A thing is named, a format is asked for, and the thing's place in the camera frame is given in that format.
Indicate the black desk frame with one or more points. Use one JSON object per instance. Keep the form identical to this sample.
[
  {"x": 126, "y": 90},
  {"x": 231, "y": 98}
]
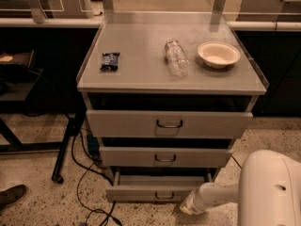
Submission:
[{"x": 15, "y": 92}]

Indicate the dark shoe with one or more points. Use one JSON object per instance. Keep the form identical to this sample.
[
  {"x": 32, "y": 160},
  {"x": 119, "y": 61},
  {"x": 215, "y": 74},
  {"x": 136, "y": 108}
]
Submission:
[{"x": 12, "y": 195}]

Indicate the grey metal drawer cabinet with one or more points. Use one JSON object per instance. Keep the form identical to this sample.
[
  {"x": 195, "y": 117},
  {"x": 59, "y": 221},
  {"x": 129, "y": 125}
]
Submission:
[{"x": 143, "y": 83}]

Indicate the grey middle drawer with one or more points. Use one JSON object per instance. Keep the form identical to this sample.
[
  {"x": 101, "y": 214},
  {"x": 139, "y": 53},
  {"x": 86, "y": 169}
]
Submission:
[{"x": 164, "y": 157}]

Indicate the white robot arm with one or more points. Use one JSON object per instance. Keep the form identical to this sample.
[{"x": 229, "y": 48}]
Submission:
[{"x": 268, "y": 192}]

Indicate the clear plastic bottle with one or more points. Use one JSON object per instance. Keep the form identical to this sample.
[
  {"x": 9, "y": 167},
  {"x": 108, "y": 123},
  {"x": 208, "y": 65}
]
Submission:
[{"x": 177, "y": 61}]

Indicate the dark snack bar wrapper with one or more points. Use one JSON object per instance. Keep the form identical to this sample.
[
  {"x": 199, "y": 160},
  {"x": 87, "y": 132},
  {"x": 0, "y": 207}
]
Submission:
[{"x": 110, "y": 62}]

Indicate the white paper bowl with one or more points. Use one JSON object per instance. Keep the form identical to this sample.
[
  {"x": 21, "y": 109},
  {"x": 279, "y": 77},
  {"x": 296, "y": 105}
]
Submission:
[{"x": 218, "y": 55}]

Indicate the grey bottom drawer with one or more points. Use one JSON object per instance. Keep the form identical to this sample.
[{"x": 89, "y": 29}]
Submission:
[{"x": 149, "y": 188}]

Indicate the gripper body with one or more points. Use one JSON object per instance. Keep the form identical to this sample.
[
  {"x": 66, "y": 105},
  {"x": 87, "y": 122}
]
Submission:
[{"x": 199, "y": 198}]

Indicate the grey drawer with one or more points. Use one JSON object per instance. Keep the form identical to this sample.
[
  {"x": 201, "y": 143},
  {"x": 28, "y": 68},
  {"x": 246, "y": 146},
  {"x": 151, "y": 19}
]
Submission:
[
  {"x": 164, "y": 157},
  {"x": 170, "y": 124},
  {"x": 149, "y": 188}
]

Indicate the white horizontal rail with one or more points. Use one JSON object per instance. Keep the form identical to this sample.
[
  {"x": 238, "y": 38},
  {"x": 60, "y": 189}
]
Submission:
[{"x": 93, "y": 23}]

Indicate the grey top drawer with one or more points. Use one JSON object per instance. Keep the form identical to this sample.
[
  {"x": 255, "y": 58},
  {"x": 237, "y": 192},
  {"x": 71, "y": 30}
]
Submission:
[{"x": 170, "y": 124}]

